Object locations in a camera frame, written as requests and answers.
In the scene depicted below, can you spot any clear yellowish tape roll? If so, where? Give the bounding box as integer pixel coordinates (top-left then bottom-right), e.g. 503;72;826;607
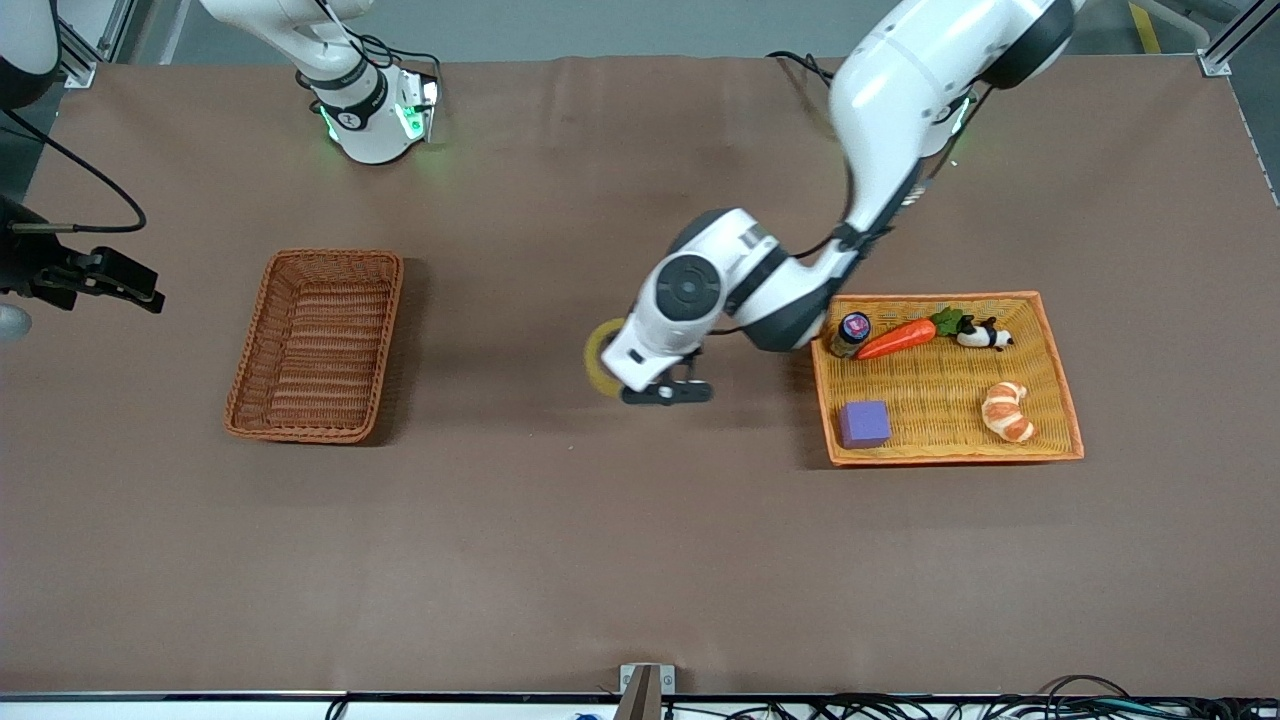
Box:
584;320;629;399

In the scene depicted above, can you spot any brown wicker basket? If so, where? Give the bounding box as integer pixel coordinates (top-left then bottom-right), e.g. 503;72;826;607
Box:
223;248;406;445

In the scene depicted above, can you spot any orange rimmed yellow wicker basket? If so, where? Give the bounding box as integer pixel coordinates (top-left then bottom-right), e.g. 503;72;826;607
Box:
808;291;1086;468

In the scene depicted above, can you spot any brown table cover mat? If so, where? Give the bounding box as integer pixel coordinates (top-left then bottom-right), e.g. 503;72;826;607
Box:
0;55;1280;698

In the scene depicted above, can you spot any small bottle with pink cap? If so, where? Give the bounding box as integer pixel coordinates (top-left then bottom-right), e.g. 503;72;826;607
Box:
829;312;873;359

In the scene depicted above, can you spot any purple foam cube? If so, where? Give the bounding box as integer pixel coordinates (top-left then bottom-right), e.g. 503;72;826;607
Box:
838;400;893;450

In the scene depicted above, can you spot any orange toy carrot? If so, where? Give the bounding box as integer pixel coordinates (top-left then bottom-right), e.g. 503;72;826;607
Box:
856;308;966;362

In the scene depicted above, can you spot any toy panda figure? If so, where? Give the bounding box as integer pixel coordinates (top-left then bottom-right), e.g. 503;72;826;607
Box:
955;316;1015;353

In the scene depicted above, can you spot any toy croissant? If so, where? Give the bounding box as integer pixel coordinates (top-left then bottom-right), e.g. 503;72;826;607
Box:
980;381;1038;445

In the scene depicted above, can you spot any aluminium frame profile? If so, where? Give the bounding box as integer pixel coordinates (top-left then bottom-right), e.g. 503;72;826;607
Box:
1198;0;1280;78
55;0;136;89

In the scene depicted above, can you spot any black left arm base cable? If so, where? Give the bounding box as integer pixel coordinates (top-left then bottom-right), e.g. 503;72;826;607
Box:
768;50;841;111

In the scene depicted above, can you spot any black arm base cable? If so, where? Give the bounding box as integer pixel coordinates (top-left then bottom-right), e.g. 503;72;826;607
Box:
768;50;841;111
358;35;443;76

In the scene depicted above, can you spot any metal table edge bracket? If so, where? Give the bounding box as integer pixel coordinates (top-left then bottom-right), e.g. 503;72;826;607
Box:
619;663;677;720

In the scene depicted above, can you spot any black right arm base cable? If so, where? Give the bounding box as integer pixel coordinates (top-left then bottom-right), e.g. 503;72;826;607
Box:
358;35;443;76

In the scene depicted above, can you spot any black cable bundle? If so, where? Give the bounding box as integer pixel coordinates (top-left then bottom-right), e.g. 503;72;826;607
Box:
660;675;1280;720

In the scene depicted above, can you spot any aluminium table edge rail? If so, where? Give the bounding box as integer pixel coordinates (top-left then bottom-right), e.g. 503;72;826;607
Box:
0;690;1280;720

